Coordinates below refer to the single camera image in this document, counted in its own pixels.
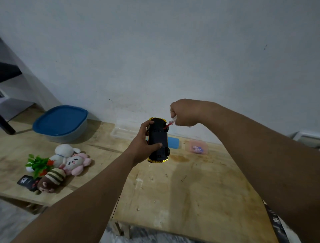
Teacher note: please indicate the person's left hand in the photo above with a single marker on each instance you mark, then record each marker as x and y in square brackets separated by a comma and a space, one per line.
[138, 148]

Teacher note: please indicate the person's right hand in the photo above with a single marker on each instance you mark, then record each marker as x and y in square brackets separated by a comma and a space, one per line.
[188, 111]

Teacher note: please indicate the person's left thumb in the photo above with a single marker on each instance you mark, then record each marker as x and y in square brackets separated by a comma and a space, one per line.
[155, 147]

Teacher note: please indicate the person's right fingers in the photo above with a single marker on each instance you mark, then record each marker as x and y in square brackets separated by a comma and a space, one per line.
[175, 115]

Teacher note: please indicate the black yellow toy car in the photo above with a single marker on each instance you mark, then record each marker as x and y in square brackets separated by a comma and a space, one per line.
[158, 140]

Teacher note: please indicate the clear red screwdriver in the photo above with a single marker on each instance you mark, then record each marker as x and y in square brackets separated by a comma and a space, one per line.
[170, 122]

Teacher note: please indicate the person's right forearm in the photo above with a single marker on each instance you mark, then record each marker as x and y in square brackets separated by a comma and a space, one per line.
[270, 160]

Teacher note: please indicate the person's left forearm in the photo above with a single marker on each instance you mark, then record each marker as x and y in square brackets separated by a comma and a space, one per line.
[80, 202]

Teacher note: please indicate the blue box lid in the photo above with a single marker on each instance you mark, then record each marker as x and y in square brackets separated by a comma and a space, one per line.
[173, 142]

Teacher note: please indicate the clear plastic box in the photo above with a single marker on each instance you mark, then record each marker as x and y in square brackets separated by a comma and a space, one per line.
[123, 130]

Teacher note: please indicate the small pink plastic case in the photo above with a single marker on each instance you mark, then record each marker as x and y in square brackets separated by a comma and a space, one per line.
[197, 147]

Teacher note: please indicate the pink grey plush toy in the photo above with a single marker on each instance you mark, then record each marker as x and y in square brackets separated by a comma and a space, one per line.
[75, 164]

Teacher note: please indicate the white plush toy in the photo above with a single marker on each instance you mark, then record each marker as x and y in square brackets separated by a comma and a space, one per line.
[62, 153]

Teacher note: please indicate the blue lidded plastic container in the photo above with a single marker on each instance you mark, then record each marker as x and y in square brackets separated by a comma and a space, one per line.
[60, 123]

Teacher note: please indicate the brown striped plush toy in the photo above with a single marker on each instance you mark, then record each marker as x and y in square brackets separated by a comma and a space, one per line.
[51, 180]

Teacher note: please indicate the small artificial green plant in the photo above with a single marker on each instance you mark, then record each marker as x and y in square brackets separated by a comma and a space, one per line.
[39, 165]

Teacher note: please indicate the black printed card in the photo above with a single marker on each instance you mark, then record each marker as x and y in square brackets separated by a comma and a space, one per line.
[27, 182]

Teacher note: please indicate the white plastic object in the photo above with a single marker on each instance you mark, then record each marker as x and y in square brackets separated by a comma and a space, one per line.
[307, 138]

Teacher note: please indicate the black printed box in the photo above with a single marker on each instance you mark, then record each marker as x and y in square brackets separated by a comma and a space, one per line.
[276, 221]

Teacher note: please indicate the dark chair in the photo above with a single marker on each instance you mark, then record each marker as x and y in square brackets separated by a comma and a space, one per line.
[7, 100]

